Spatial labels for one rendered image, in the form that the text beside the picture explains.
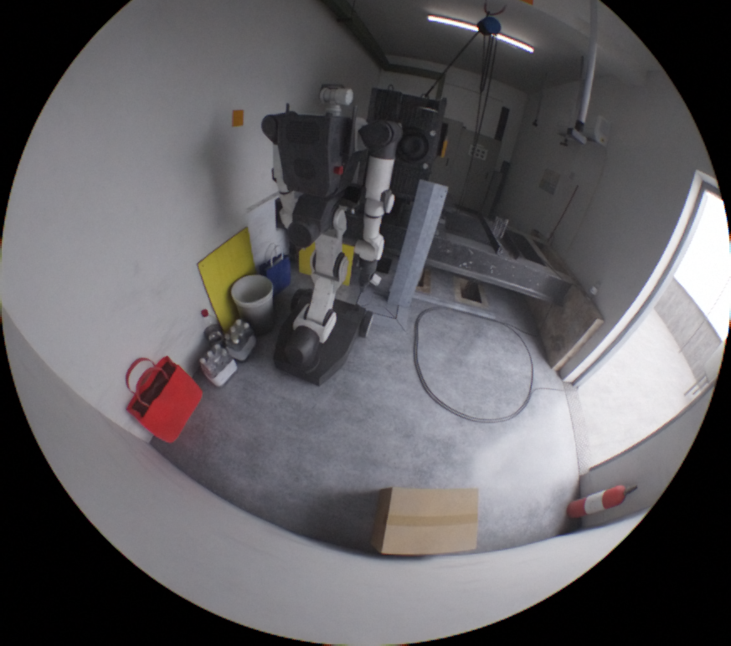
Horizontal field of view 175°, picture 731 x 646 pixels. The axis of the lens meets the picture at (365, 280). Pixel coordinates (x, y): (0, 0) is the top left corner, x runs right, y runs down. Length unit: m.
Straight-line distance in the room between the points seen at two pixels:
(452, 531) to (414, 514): 0.21
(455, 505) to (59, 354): 1.69
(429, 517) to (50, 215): 1.77
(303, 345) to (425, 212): 1.10
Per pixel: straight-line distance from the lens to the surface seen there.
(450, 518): 1.22
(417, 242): 1.69
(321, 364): 1.39
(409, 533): 1.16
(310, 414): 1.44
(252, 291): 1.78
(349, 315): 1.60
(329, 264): 1.24
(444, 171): 4.81
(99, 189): 1.08
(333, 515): 1.36
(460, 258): 1.95
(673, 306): 9.11
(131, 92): 1.14
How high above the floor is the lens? 1.35
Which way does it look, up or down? 38 degrees down
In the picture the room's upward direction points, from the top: 11 degrees clockwise
